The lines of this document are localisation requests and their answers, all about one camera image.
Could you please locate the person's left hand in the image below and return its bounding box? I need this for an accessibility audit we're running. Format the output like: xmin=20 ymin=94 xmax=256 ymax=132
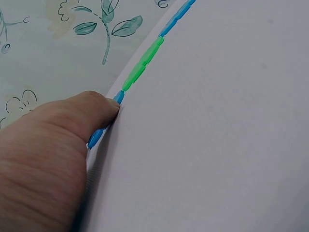
xmin=0 ymin=90 xmax=121 ymax=232

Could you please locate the blue plastic binding clip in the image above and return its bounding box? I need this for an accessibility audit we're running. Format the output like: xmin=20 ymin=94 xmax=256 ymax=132
xmin=157 ymin=0 xmax=197 ymax=38
xmin=87 ymin=90 xmax=126 ymax=150

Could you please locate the white paper stack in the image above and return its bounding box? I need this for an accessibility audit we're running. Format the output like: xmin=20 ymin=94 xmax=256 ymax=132
xmin=76 ymin=0 xmax=309 ymax=232

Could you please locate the green plastic binding clip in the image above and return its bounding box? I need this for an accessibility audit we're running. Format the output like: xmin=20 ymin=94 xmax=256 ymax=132
xmin=121 ymin=36 xmax=166 ymax=92

